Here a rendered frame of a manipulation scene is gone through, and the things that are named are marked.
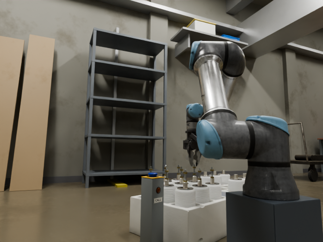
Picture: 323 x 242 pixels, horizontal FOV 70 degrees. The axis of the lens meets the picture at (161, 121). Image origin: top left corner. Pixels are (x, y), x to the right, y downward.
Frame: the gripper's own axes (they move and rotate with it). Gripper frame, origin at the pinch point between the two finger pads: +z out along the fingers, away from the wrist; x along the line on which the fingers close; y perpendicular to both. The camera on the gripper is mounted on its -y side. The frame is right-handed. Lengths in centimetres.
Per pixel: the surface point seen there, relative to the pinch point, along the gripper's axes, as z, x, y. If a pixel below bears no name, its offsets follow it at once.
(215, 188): 11.7, -1.7, -14.9
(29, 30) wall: -163, 101, 222
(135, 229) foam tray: 32.6, 34.2, 5.0
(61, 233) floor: 35, 67, 24
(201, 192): 12.5, 10.0, -18.3
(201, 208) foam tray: 17.7, 15.0, -24.6
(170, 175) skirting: 32, -105, 204
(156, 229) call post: 24.4, 36.0, -22.4
